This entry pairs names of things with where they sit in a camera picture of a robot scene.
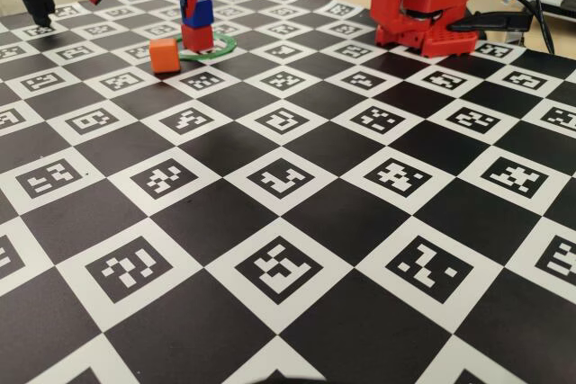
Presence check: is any black table clamp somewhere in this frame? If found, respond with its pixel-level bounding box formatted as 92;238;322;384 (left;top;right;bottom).
448;10;535;34

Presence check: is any blue cube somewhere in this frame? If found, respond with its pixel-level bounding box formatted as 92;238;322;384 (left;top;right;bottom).
179;0;214;28

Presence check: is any green ring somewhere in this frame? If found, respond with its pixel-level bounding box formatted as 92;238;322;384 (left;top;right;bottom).
175;31;238;62

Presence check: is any orange cube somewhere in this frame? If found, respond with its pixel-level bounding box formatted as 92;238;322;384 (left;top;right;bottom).
148;37;182;75

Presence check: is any black white marker mat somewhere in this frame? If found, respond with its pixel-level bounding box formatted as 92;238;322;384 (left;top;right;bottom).
0;0;576;384

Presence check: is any red cube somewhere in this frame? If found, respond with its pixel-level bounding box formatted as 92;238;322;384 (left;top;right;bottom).
180;23;214;53

